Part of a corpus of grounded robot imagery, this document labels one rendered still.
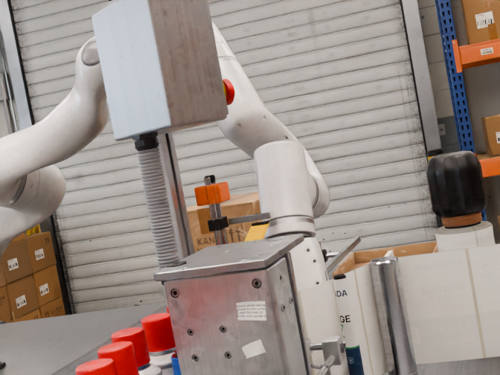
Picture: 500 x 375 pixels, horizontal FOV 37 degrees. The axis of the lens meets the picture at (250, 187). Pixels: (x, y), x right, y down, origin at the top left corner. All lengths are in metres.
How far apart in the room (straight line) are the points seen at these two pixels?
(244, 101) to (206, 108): 0.26
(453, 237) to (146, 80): 0.50
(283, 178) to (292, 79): 4.40
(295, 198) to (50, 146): 0.60
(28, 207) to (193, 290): 1.06
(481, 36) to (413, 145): 1.01
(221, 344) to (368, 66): 4.90
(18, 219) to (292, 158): 0.75
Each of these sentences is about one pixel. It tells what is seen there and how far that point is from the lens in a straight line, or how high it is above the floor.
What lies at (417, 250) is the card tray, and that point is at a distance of 2.30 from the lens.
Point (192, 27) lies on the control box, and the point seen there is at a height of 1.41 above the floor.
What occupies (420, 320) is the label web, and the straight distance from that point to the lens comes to 1.03.
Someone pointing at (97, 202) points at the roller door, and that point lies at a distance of 6.09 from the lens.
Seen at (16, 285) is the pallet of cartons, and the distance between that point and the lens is 5.33.
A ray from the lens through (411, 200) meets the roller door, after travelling 5.53.
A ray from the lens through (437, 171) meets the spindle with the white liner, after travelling 1.15.
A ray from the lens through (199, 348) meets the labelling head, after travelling 0.69.
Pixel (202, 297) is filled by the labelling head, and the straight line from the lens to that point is 0.68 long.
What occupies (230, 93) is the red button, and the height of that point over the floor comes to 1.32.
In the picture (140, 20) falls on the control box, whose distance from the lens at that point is 1.03.
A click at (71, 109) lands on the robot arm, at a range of 1.55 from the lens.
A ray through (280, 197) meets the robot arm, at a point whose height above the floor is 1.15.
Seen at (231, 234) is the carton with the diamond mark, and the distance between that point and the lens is 1.74.
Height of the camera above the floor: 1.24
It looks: 3 degrees down
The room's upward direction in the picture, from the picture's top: 10 degrees counter-clockwise
